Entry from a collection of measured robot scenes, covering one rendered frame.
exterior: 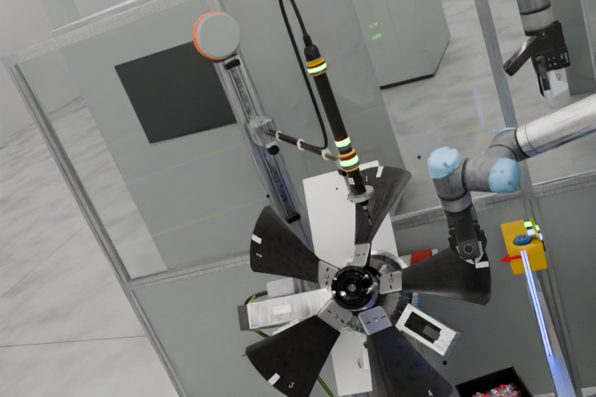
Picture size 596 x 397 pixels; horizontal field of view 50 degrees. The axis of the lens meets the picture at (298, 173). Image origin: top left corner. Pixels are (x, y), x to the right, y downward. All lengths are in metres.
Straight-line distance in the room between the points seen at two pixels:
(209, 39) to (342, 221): 0.74
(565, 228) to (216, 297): 1.42
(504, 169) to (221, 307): 1.68
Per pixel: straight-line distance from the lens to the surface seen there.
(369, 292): 1.69
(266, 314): 1.96
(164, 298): 2.87
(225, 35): 2.15
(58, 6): 7.57
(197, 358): 3.03
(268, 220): 1.83
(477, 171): 1.44
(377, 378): 1.70
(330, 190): 2.07
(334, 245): 2.03
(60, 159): 2.72
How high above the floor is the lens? 2.11
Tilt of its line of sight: 20 degrees down
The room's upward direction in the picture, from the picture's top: 21 degrees counter-clockwise
